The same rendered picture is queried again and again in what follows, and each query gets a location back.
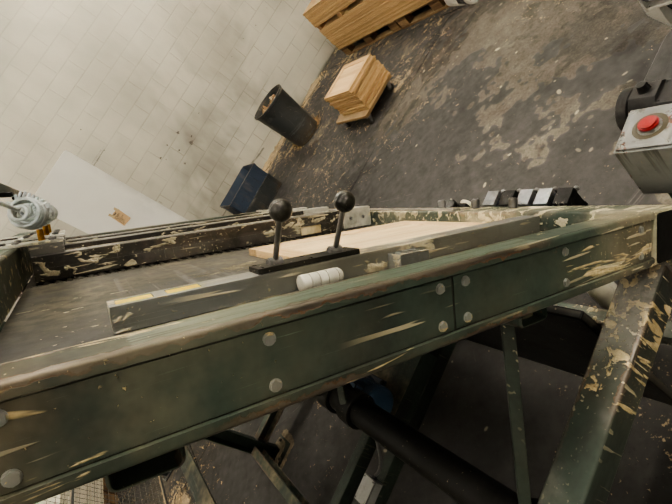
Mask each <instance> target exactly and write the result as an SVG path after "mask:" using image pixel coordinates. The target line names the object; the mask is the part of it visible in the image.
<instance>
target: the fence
mask: <svg viewBox="0 0 672 504"><path fill-rule="evenodd" d="M537 232H540V217H539V216H517V217H513V218H508V219H503V220H498V221H493V222H488V223H483V224H479V225H474V226H469V227H464V228H459V229H454V230H450V231H445V232H440V233H435V234H430V235H425V236H420V237H416V238H411V239H406V240H401V241H396V242H391V243H387V244H382V245H377V246H372V247H367V248H362V249H360V254H356V255H351V256H347V257H342V258H337V259H333V260H328V261H323V262H318V263H314V264H309V265H304V266H300V267H295V268H290V269H286V270H281V271H276V272H271V273H267V274H262V275H258V274H255V273H252V272H246V273H241V274H236V275H231V276H227V277H222V278H217V279H212V280H207V281H202V282H197V283H193V284H188V285H183V286H178V287H173V288H168V289H164V290H159V291H154V292H149V293H144V294H139V295H134V296H130V297H125V298H120V299H115V300H110V301H107V307H108V312H109V317H110V322H111V327H112V330H113V332H114V335H116V334H120V333H124V332H129V331H133V330H137V329H141V328H145V327H149V326H153V325H157V324H162V323H166V322H170V321H174V320H178V319H182V318H186V317H190V316H195V315H199V314H203V313H207V312H211V311H215V310H219V309H223V308H228V307H232V306H236V305H240V304H244V303H248V302H252V301H256V300H261V299H265V298H269V297H273V296H277V295H281V294H285V293H289V292H294V291H298V290H299V289H298V287H297V283H296V279H297V277H298V276H299V275H303V274H307V273H312V272H316V271H321V270H325V269H329V268H337V267H338V268H340V269H341V270H342V271H343V274H344V279H347V278H351V277H355V276H360V275H364V274H368V273H372V272H376V271H380V270H384V269H388V268H389V264H388V253H392V252H397V251H401V250H406V249H410V248H415V247H416V248H423V249H429V258H434V257H438V256H442V255H446V254H450V253H454V252H459V251H463V250H467V249H471V248H475V247H479V246H483V245H487V244H492V243H496V242H500V241H504V240H508V239H512V238H516V237H521V236H525V235H529V234H533V233H537ZM195 284H198V285H199V286H201V287H197V288H192V289H187V290H182V291H178V292H173V293H166V292H165V291H166V290H171V289H175V288H180V287H185V286H190V285H195ZM147 294H151V295H152V296H153V297H149V298H145V299H140V300H135V301H130V302H126V303H121V304H115V301H118V300H123V299H127V298H132V297H137V296H142V295H147Z"/></svg>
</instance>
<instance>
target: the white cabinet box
mask: <svg viewBox="0 0 672 504"><path fill-rule="evenodd" d="M36 196H38V197H39V198H42V199H44V200H45V201H47V202H48V203H50V205H53V206H54V207H55V208H56V209H57V211H58V216H57V219H59V220H61V221H63V222H65V223H67V224H69V225H71V226H73V227H75V228H77V229H79V230H81V231H83V232H85V233H87V234H94V233H101V232H109V231H116V230H123V229H131V228H138V227H145V226H153V225H160V224H168V223H175V222H182V221H189V220H187V219H185V218H183V217H182V216H180V215H178V214H176V213H175V212H173V211H171V210H170V209H168V208H166V207H164V206H163V205H161V204H159V203H157V202H156V201H154V200H152V199H150V198H149V197H147V196H145V195H143V194H142V193H140V192H138V191H137V190H135V189H133V188H131V187H130V186H128V185H126V184H124V183H123V182H121V181H119V180H117V179H116V178H114V177H112V176H110V175H109V174H107V173H105V172H104V171H102V170H100V169H98V168H97V167H95V166H93V165H91V164H90V163H88V162H86V161H84V160H83V159H81V158H79V157H77V156H76V155H74V154H72V153H71V152H69V151H67V150H64V151H63V153H62V154H61V156H60V157H59V159H58V160H57V162H56V163H55V165H54V166H53V168H52V169H51V171H50V172H49V174H48V175H47V177H46V178H45V180H44V181H43V183H42V184H41V185H40V187H39V188H38V190H37V191H36V193H35V197H36ZM45 201H44V202H45Z"/></svg>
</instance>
